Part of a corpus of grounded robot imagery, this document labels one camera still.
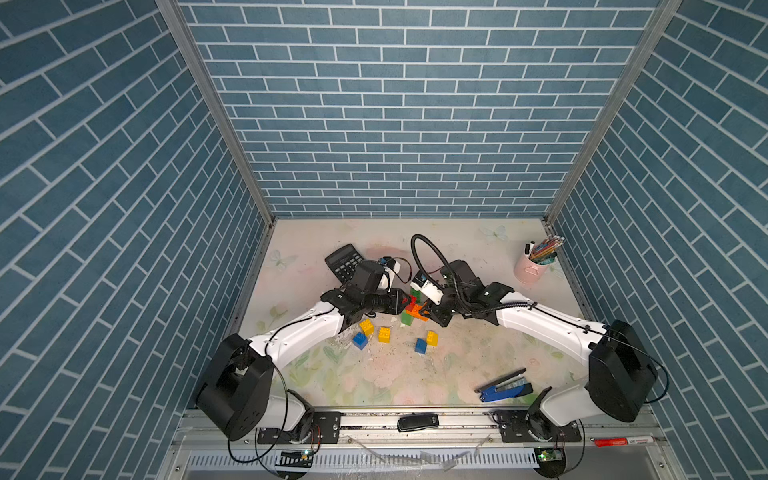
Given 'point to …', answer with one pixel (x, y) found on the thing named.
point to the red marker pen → (602, 442)
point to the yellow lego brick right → (432, 338)
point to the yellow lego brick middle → (384, 335)
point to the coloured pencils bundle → (543, 251)
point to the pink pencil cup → (528, 271)
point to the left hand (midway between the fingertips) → (415, 302)
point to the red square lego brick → (411, 305)
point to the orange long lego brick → (415, 312)
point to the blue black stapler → (505, 388)
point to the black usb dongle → (417, 421)
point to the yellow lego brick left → (367, 327)
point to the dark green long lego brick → (417, 294)
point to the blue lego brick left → (360, 340)
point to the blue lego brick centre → (420, 345)
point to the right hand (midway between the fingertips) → (426, 307)
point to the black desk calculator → (343, 262)
